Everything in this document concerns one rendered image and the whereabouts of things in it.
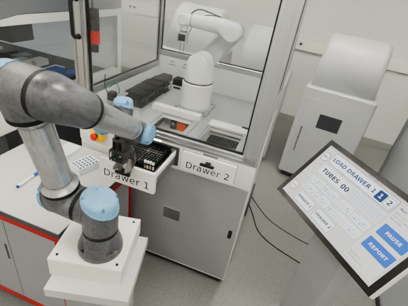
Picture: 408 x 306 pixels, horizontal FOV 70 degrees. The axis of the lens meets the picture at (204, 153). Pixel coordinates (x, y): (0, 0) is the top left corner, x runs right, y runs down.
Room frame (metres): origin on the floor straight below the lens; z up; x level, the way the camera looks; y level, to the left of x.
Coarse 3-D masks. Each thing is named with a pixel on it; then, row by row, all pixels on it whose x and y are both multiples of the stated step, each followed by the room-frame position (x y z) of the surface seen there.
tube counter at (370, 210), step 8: (344, 184) 0.92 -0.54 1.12; (344, 192) 0.89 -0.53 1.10; (352, 192) 0.88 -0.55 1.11; (352, 200) 0.85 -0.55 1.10; (360, 200) 0.84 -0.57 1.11; (368, 200) 0.83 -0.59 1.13; (360, 208) 0.81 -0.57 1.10; (368, 208) 0.80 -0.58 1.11; (376, 208) 0.79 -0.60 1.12; (368, 216) 0.78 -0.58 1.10; (376, 216) 0.77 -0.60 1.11
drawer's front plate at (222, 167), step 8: (184, 152) 1.27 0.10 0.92; (192, 152) 1.27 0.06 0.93; (184, 160) 1.26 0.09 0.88; (192, 160) 1.25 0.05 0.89; (200, 160) 1.24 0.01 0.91; (208, 160) 1.23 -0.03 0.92; (216, 160) 1.23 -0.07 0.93; (184, 168) 1.26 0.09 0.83; (192, 168) 1.25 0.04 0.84; (208, 168) 1.23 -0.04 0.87; (216, 168) 1.22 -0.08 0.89; (224, 168) 1.21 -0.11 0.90; (232, 168) 1.20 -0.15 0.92; (208, 176) 1.23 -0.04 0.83; (216, 176) 1.22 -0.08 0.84; (224, 176) 1.21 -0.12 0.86; (232, 176) 1.20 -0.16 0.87; (232, 184) 1.20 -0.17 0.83
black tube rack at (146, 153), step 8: (144, 144) 1.31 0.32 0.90; (152, 144) 1.33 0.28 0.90; (160, 144) 1.34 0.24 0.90; (136, 152) 1.23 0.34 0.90; (144, 152) 1.24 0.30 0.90; (152, 152) 1.25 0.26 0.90; (160, 152) 1.26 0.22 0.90; (168, 152) 1.33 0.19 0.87; (152, 160) 1.18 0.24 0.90; (160, 160) 1.24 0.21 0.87; (144, 168) 1.14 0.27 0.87
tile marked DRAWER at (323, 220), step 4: (320, 208) 0.87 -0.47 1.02; (316, 212) 0.86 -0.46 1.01; (320, 212) 0.86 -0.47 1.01; (324, 212) 0.85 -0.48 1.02; (312, 216) 0.86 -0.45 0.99; (316, 216) 0.85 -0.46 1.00; (320, 216) 0.85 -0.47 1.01; (324, 216) 0.84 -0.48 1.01; (316, 220) 0.84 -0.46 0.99; (320, 220) 0.83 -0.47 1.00; (324, 220) 0.83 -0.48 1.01; (328, 220) 0.82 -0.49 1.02; (332, 220) 0.81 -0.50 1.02; (320, 224) 0.82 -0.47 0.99; (324, 224) 0.81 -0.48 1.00; (328, 224) 0.81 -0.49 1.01; (332, 224) 0.80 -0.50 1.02; (324, 228) 0.80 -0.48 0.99; (328, 228) 0.79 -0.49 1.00; (332, 228) 0.79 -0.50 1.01
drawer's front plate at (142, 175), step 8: (104, 160) 1.09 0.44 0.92; (112, 168) 1.08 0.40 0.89; (136, 168) 1.05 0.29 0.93; (104, 176) 1.09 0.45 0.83; (112, 176) 1.08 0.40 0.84; (120, 176) 1.07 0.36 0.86; (136, 176) 1.05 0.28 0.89; (144, 176) 1.04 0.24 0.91; (152, 176) 1.03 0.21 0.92; (128, 184) 1.06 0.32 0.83; (144, 184) 1.04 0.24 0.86; (152, 184) 1.03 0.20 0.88; (152, 192) 1.03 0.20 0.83
